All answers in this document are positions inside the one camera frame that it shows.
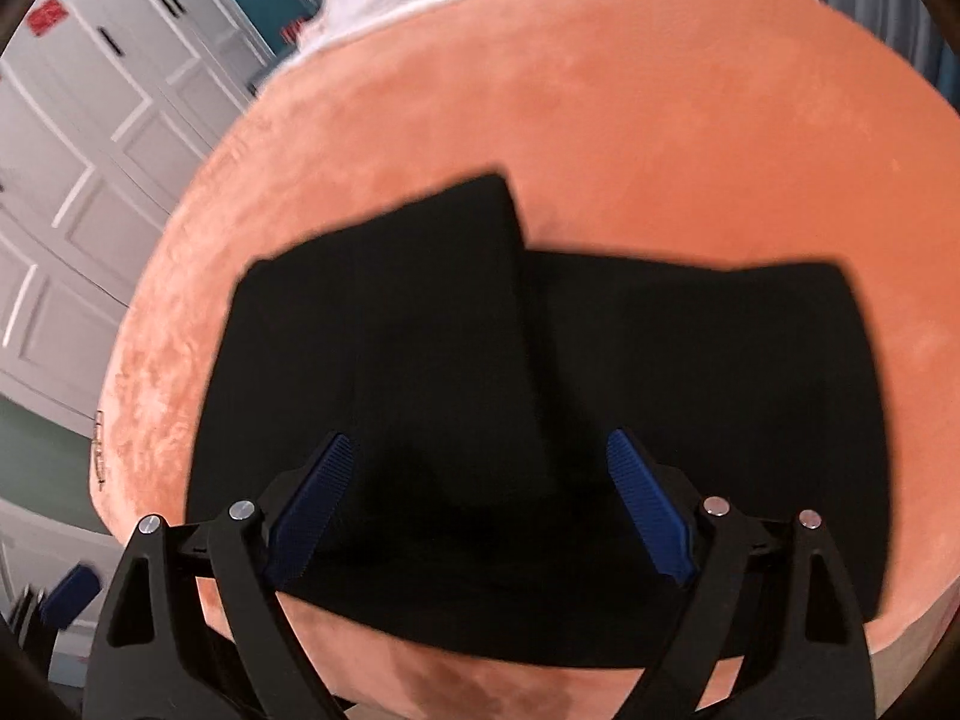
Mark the orange plush blanket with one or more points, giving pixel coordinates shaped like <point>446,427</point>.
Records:
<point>637,127</point>

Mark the white wardrobe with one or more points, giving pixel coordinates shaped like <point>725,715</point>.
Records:
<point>90,187</point>

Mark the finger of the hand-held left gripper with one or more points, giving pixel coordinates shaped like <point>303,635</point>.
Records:
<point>71,594</point>

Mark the black pants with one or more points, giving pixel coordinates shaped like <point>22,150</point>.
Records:
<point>450,315</point>

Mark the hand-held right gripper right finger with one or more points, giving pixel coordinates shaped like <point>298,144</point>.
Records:
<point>649,510</point>

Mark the red cans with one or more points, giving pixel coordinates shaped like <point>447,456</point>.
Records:
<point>291,31</point>

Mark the grey pleated curtain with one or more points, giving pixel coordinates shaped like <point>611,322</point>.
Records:
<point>855,0</point>

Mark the red paper decoration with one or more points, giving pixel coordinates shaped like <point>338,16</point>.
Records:
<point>46,15</point>

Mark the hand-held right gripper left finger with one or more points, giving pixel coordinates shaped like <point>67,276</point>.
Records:
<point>311,499</point>

